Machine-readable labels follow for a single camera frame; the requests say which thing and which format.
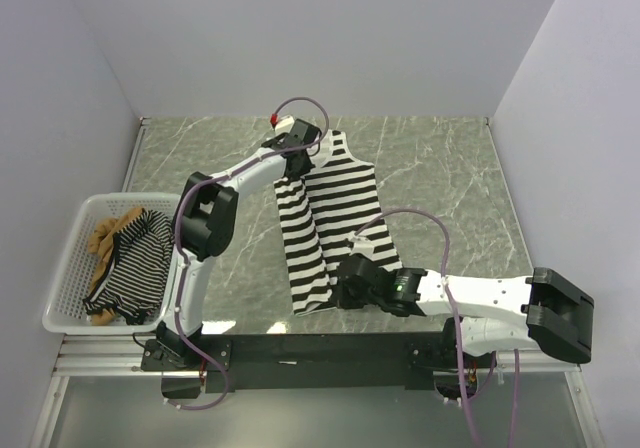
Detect wide-striped black white tank top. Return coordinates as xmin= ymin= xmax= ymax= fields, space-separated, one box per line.
xmin=274 ymin=130 xmax=402 ymax=315

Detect thin-striped black white tank top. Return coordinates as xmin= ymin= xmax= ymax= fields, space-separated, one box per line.
xmin=83 ymin=206 xmax=174 ymax=326

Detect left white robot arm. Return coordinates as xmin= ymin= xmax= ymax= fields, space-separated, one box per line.
xmin=142 ymin=117 xmax=329 ymax=371

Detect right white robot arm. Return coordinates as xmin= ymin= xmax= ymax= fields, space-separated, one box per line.
xmin=331 ymin=254 xmax=595 ymax=367

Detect tan tank top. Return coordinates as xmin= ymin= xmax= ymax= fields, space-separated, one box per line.
xmin=83 ymin=206 xmax=148 ymax=326

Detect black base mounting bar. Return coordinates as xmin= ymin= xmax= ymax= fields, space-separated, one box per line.
xmin=140 ymin=332 xmax=499 ymax=402

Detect white plastic basket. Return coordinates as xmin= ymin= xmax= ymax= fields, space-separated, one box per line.
xmin=42 ymin=192 xmax=180 ymax=336

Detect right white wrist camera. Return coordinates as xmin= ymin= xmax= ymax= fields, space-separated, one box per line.
xmin=348 ymin=234 xmax=375 ymax=260

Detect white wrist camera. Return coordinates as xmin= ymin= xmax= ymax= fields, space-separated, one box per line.
xmin=270 ymin=113 xmax=296 ymax=136
xmin=348 ymin=234 xmax=375 ymax=260

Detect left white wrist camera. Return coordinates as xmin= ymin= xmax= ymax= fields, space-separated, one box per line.
xmin=270 ymin=113 xmax=296 ymax=136

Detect aluminium frame rail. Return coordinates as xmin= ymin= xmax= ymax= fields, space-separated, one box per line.
xmin=53 ymin=336 xmax=582 ymax=377

